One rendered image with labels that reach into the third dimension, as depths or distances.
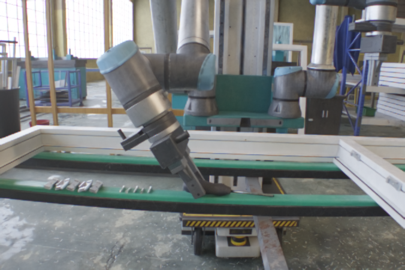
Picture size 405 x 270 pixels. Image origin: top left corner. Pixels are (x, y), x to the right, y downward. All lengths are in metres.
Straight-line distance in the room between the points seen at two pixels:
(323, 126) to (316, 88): 3.02
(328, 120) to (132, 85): 4.17
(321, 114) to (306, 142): 3.61
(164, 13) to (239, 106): 0.72
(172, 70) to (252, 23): 1.13
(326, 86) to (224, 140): 0.84
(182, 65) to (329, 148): 0.54
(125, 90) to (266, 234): 0.40
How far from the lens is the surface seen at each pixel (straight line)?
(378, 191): 0.75
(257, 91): 1.65
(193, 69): 0.66
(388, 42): 0.93
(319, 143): 0.94
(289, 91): 1.54
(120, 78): 0.56
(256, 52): 1.73
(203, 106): 1.47
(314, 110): 4.47
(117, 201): 0.67
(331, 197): 0.70
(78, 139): 0.99
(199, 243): 1.72
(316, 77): 1.56
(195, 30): 0.76
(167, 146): 0.54
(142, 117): 0.55
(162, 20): 1.24
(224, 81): 1.62
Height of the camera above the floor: 1.16
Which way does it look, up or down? 15 degrees down
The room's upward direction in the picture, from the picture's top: 1 degrees clockwise
